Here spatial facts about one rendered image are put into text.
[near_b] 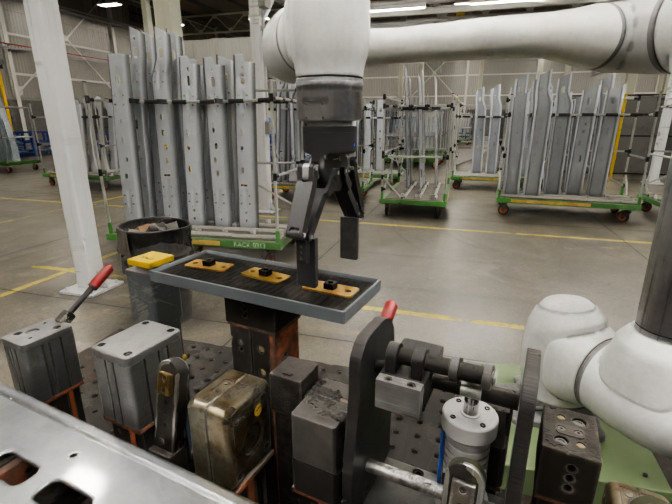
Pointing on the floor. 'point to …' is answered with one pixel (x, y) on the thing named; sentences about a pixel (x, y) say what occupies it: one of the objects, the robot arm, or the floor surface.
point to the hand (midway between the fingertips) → (330, 263)
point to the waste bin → (160, 227)
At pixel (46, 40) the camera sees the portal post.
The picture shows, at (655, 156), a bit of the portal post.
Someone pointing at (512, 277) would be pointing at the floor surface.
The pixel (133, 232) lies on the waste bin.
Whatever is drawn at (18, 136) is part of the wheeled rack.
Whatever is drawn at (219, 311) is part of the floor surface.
